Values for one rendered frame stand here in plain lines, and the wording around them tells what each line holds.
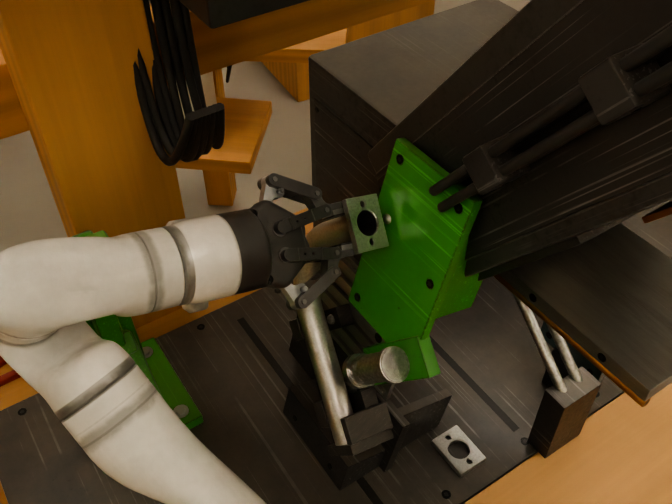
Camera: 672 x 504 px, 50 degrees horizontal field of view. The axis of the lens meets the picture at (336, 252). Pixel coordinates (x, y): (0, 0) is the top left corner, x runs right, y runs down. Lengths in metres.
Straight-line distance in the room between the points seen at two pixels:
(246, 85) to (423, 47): 2.35
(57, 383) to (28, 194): 2.29
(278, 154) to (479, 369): 1.95
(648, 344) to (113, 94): 0.62
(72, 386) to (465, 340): 0.60
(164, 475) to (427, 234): 0.32
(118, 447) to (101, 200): 0.41
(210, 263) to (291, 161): 2.18
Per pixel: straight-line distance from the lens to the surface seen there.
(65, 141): 0.86
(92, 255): 0.59
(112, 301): 0.59
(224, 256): 0.62
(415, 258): 0.72
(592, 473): 0.95
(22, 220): 2.75
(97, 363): 0.58
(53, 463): 0.96
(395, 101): 0.83
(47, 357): 0.62
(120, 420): 0.58
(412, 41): 0.95
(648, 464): 0.98
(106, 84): 0.84
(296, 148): 2.85
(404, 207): 0.72
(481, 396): 0.97
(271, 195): 0.69
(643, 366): 0.75
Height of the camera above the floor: 1.69
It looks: 44 degrees down
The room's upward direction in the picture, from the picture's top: straight up
